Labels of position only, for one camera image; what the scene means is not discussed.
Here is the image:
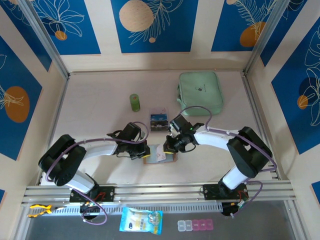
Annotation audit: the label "brown leather card holder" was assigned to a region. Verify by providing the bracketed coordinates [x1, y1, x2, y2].
[142, 149, 179, 165]

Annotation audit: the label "clear acrylic card stand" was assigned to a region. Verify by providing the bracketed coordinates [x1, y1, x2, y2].
[149, 106, 170, 133]

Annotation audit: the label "green cylindrical bottle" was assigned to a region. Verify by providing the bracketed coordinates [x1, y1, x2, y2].
[129, 93, 141, 113]

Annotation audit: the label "mint green zip pouch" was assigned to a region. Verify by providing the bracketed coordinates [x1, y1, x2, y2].
[176, 71, 224, 117]

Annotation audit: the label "blue snack packet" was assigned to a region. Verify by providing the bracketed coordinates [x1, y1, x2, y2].
[119, 206, 164, 236]

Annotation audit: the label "white and pink pill organizer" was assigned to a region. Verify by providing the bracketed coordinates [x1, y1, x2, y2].
[177, 219, 215, 232]

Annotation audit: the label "yellow black pliers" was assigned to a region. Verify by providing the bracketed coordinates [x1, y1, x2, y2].
[27, 204, 67, 218]

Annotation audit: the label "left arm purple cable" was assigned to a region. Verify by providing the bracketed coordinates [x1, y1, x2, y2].
[46, 121, 151, 225]

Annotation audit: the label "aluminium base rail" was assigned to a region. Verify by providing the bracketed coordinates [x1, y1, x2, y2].
[21, 180, 297, 205]

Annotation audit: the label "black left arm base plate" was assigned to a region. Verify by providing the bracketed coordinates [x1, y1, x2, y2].
[69, 185, 116, 203]

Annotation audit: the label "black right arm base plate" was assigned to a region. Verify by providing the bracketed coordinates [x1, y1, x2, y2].
[202, 183, 250, 201]

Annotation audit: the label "slotted grey cable duct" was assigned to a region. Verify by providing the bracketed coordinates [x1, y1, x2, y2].
[51, 202, 223, 216]

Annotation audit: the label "aluminium side rail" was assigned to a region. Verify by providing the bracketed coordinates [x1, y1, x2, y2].
[37, 76, 71, 186]
[241, 74, 281, 181]

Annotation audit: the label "aluminium frame post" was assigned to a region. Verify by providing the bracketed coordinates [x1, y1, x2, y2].
[243, 0, 287, 75]
[18, 0, 70, 79]

